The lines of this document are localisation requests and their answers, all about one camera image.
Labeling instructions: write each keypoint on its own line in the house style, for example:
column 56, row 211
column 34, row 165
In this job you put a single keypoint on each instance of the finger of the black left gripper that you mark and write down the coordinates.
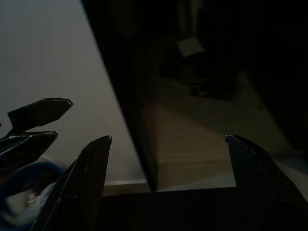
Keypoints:
column 38, row 111
column 26, row 146

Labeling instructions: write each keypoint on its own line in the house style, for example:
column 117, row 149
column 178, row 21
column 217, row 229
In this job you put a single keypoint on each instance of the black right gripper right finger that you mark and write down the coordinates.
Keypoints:
column 255, row 187

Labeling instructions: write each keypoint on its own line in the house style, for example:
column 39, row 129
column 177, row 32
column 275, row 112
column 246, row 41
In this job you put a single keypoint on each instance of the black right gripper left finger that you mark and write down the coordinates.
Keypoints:
column 81, row 183

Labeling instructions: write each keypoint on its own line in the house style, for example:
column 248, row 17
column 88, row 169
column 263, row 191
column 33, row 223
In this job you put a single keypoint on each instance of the white crumpled trash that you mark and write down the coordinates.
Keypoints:
column 20, row 201

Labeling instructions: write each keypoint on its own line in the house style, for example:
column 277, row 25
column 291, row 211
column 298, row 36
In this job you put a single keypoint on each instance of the dark cabinet panel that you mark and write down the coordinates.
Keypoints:
column 125, row 96

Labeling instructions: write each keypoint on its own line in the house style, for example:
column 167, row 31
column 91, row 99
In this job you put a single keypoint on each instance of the white box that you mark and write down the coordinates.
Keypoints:
column 190, row 46

